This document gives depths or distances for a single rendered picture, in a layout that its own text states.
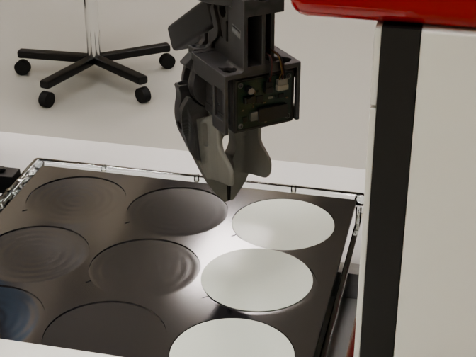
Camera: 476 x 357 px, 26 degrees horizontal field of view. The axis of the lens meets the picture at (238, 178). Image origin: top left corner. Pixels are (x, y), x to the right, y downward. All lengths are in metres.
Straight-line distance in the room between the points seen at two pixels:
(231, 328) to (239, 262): 0.10
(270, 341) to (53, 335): 0.18
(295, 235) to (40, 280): 0.25
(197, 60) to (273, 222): 0.23
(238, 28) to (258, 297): 0.24
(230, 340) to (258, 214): 0.21
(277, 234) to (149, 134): 2.35
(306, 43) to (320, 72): 0.31
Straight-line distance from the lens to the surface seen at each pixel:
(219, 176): 0.90
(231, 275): 0.93
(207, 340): 0.86
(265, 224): 1.01
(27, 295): 0.93
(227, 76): 0.82
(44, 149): 1.37
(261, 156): 0.90
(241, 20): 0.81
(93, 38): 3.70
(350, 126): 3.39
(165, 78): 3.76
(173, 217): 1.03
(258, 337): 0.86
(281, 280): 0.93
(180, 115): 0.89
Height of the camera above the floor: 1.41
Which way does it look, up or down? 28 degrees down
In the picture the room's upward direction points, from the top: straight up
